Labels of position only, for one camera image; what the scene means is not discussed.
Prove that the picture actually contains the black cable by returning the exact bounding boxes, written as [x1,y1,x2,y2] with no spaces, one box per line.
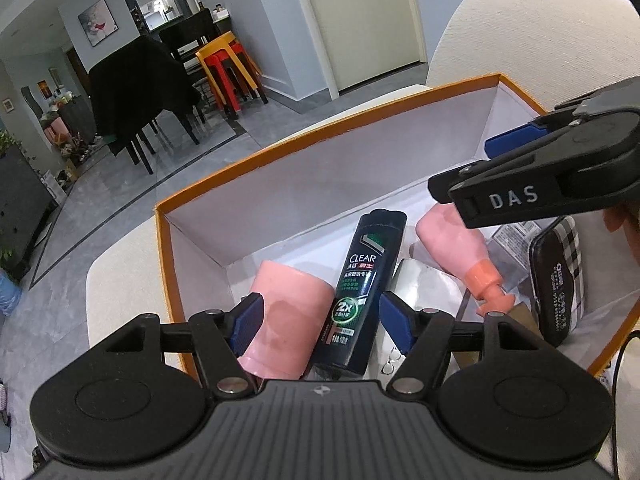
[609,330,640,480]

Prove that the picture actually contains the dark dining chair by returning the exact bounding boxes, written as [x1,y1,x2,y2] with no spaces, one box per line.
[159,10,221,81]

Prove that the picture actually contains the black plaid pouch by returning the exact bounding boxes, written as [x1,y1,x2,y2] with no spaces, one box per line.
[529,216,587,348]

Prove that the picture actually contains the cream door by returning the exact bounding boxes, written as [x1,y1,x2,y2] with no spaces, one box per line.
[295,0,428,101]

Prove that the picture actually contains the clear plastic box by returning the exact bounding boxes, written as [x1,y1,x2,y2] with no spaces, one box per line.
[487,220,538,291]

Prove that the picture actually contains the orange cardboard box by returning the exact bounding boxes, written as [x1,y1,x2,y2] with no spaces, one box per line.
[154,73,640,376]

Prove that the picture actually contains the black cloth draped chair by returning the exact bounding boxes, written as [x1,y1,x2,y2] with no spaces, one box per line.
[87,35,201,176]

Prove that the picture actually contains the stacked orange red stools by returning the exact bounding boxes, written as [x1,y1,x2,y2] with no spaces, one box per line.
[195,31,268,111]

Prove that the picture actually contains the pink planter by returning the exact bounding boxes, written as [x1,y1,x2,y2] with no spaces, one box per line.
[44,116,68,143]

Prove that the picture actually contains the dark cabinet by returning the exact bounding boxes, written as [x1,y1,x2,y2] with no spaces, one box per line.
[0,142,58,281]

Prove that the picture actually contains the dark shampoo bottle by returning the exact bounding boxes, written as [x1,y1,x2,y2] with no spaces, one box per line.
[306,208,407,376]

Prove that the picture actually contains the beige sofa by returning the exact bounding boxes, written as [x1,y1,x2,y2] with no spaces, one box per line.
[85,0,640,480]

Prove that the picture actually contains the pink cup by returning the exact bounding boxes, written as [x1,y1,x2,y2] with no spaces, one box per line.
[236,259,335,380]

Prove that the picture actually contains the red stool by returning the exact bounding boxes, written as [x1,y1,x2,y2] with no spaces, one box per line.
[202,42,263,121]

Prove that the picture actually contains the white lotion box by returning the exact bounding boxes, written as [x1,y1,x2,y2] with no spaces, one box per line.
[375,258,466,376]

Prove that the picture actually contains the wall painting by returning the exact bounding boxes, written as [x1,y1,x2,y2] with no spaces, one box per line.
[77,0,118,48]

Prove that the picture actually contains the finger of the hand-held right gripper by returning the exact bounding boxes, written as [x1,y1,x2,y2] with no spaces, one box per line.
[428,110,640,229]
[484,77,640,161]

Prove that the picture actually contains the pink bottle with orange cap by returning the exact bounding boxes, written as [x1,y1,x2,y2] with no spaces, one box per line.
[415,205,516,318]

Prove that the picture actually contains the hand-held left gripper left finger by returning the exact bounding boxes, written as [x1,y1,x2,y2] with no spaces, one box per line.
[102,292,265,395]

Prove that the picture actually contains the person's right hand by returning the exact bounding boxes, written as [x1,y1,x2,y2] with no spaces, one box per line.
[603,202,640,248]

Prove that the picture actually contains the blue water jug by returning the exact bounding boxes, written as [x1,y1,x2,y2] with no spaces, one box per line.
[0,267,23,317]

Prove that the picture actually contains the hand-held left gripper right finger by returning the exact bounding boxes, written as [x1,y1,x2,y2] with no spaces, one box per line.
[379,291,546,395]

